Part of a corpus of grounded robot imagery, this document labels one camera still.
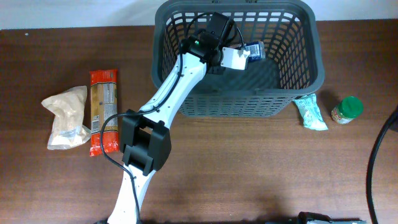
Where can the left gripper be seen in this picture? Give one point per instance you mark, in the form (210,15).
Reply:
(222,70)

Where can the blue tissue box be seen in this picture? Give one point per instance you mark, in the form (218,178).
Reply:
(256,49)

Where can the grey plastic laundry basket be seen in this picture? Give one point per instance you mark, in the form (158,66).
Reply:
(293,66)

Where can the mint green snack packet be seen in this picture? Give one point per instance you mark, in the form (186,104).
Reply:
(310,112)

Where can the orange pasta package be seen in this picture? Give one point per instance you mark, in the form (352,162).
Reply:
(103,103)

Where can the green lidded glass jar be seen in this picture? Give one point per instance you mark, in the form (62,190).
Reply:
(347,110)

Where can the beige food pouch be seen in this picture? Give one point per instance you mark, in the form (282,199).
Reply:
(68,130)

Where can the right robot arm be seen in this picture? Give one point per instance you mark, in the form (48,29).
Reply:
(317,218)

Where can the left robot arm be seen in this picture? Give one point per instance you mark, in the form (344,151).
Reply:
(145,137)

